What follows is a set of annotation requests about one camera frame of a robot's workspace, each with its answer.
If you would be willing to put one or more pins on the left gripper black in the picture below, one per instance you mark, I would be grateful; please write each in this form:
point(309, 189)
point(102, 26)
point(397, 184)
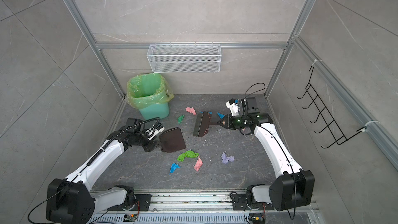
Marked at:
point(151, 146)

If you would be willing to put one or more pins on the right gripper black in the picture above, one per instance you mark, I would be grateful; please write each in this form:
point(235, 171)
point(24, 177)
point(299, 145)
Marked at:
point(228, 118)

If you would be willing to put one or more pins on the dark brown dustpan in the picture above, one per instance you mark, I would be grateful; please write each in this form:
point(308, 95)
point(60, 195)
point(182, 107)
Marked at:
point(172, 140)

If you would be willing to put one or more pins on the dark brown hand brush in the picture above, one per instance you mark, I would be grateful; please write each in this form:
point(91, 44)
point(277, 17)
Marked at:
point(203, 123)

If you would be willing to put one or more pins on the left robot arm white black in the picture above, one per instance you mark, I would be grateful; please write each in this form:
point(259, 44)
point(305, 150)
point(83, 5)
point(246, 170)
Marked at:
point(71, 201)

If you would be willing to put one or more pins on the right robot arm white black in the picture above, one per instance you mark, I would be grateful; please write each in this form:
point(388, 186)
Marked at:
point(293, 186)

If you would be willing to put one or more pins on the blue paper scrap middle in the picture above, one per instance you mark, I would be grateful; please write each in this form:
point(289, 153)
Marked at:
point(220, 115)

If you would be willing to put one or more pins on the green trash bin with liner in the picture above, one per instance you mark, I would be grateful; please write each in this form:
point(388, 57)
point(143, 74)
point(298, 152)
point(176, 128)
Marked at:
point(150, 94)

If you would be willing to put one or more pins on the purple paper scrap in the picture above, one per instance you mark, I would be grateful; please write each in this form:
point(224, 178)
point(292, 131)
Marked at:
point(225, 159)

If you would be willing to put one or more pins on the small green paper scrap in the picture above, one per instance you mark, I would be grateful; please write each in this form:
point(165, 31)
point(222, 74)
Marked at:
point(180, 119)

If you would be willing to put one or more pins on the blue paper scrap front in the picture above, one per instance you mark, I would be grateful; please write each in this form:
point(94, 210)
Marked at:
point(174, 167)

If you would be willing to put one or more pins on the pink paper scrap back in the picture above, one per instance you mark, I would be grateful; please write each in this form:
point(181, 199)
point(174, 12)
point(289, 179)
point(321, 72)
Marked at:
point(191, 110)

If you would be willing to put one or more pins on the pink paper scrap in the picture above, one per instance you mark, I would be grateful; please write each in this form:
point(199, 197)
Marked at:
point(191, 110)
point(198, 164)

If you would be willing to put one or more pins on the large green paper scrap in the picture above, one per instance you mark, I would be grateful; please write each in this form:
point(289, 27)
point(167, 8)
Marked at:
point(187, 154)

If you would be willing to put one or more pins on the pink paper scrap front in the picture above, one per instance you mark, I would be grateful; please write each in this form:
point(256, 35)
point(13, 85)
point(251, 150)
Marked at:
point(198, 164)

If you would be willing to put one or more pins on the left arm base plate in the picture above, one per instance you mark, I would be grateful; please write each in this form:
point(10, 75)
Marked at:
point(142, 201)

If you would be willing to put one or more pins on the aluminium mounting rail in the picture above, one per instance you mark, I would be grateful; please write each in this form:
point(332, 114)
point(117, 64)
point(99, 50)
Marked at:
point(203, 207)

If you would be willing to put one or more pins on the white wire mesh basket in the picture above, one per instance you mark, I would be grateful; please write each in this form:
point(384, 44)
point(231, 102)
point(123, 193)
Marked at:
point(188, 58)

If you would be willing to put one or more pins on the black wire hook rack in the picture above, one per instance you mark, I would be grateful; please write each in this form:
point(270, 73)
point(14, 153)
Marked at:
point(325, 116)

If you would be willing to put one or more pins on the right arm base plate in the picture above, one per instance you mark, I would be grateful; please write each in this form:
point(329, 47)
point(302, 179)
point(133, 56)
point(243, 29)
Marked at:
point(242, 202)

